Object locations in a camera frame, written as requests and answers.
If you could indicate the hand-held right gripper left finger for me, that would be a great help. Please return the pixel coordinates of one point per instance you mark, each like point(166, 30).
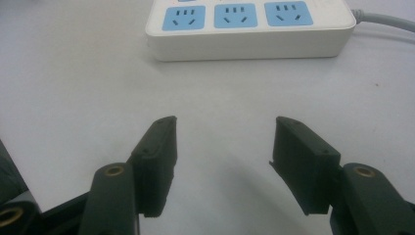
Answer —
point(156, 163)

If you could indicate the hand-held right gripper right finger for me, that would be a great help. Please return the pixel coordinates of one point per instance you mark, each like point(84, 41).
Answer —
point(303, 163)

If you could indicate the white power strip blue sockets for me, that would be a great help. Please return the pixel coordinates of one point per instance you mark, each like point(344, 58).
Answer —
point(248, 36)

